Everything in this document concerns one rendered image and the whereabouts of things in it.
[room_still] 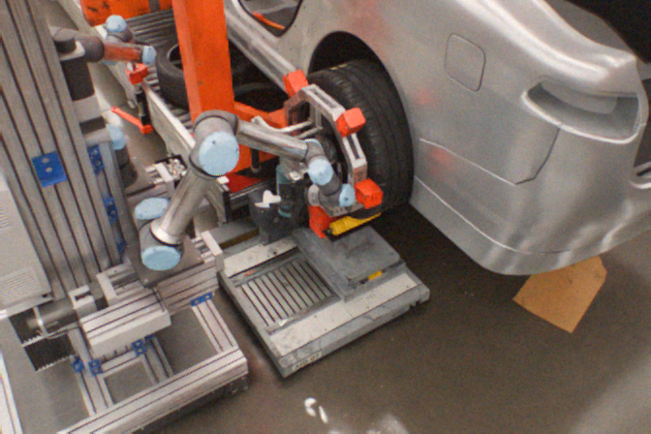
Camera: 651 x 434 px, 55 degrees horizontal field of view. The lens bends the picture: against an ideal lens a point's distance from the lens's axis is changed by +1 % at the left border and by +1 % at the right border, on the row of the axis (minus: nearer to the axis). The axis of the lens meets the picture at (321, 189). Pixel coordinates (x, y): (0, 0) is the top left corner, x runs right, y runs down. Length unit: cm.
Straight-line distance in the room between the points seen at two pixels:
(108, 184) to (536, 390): 198
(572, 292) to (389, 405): 115
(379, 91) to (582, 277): 160
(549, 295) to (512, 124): 155
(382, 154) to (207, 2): 92
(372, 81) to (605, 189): 97
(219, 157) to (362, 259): 139
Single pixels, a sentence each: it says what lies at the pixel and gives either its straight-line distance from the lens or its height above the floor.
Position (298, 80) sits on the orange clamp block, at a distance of 263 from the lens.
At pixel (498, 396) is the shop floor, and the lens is 294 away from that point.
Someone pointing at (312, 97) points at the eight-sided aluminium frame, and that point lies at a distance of 248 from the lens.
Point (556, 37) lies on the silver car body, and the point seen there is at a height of 165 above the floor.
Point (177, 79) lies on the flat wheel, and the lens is 393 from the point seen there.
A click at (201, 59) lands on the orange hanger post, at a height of 116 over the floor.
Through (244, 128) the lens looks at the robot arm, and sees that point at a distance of 198.
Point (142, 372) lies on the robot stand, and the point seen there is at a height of 21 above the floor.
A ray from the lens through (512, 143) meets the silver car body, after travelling 199.
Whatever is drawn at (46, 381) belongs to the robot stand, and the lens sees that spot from 286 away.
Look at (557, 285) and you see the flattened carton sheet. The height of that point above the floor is 1.
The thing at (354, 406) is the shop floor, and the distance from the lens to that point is 282.
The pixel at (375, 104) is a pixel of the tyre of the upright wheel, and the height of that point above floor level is 114.
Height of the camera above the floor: 243
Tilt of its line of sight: 40 degrees down
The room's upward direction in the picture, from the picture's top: straight up
